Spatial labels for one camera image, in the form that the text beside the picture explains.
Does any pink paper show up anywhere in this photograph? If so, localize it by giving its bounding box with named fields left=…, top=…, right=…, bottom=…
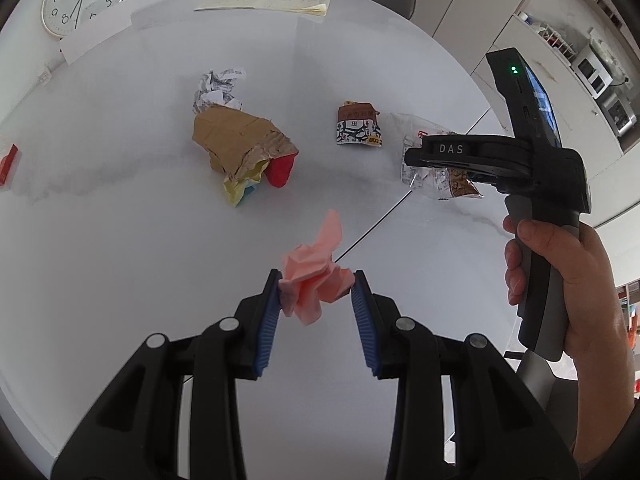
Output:
left=279, top=209, right=355, bottom=326

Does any clear plastic snack wrapper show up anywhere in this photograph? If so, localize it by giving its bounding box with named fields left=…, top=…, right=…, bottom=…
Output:
left=390, top=113, right=483, bottom=200

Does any yellow blue paper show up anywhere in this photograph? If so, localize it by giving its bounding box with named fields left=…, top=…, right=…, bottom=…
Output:
left=222, top=159, right=270, bottom=207

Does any brown white snack carton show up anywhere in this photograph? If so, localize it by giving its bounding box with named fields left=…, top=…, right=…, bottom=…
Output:
left=335, top=101, right=383, bottom=148

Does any printed white paper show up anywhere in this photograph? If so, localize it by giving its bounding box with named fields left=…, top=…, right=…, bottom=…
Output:
left=192, top=68, right=246, bottom=114

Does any person's right hand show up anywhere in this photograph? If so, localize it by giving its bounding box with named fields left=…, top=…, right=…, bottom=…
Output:
left=503, top=217, right=636, bottom=474

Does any white microwave appliance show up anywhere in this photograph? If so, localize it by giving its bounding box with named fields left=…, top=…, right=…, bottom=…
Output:
left=572, top=40, right=617, bottom=99

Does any red small box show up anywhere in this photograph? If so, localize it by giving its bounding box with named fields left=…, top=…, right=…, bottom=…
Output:
left=0, top=144, right=18, bottom=186

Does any white paper card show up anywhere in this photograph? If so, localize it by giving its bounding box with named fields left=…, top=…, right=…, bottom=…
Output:
left=60, top=1, right=131, bottom=65

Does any white wall socket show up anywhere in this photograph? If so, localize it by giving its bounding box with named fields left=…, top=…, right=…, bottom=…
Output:
left=39, top=70, right=51, bottom=84

